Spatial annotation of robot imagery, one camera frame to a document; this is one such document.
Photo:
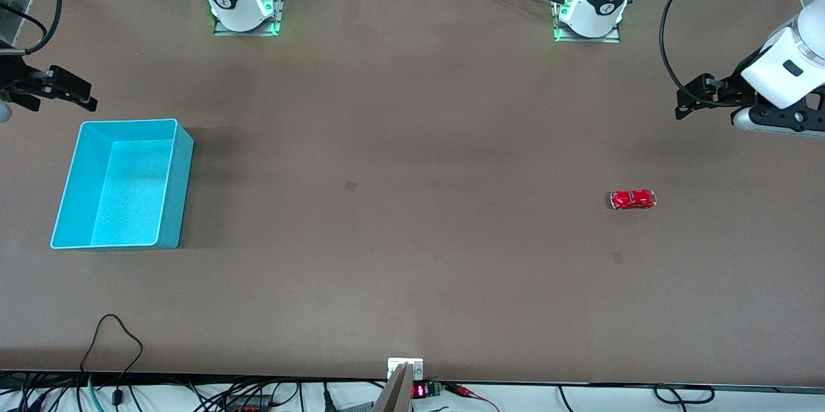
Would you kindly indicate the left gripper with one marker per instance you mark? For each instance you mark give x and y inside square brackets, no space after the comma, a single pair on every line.
[730,91]

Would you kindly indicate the red beetle toy car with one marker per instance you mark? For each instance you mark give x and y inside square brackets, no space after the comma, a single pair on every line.
[633,199]

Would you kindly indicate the blue plastic box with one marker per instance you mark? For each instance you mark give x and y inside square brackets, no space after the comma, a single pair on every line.
[129,193]

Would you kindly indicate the grey power strip red switches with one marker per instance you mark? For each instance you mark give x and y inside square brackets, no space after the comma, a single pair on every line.
[248,402]

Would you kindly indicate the red clip lead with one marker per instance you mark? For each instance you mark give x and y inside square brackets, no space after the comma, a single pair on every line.
[461,391]

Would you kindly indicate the white mounting plate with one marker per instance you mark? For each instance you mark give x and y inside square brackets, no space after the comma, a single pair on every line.
[396,363]

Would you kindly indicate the red digit display module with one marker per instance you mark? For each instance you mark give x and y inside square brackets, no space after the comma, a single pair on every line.
[420,391]

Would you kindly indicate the grey metal post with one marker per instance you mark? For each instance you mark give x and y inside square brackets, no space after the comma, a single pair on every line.
[393,396]

